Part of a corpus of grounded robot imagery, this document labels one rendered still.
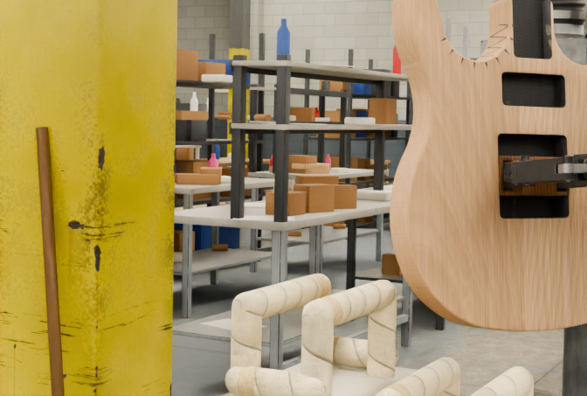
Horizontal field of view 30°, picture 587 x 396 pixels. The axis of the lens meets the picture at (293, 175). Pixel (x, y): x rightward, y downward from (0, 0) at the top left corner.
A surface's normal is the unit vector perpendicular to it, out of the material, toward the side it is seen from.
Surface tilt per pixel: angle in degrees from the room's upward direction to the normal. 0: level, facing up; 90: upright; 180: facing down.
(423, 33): 83
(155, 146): 90
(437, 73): 83
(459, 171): 83
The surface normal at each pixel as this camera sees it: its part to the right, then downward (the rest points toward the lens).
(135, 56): 0.90, 0.04
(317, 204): 0.68, 0.05
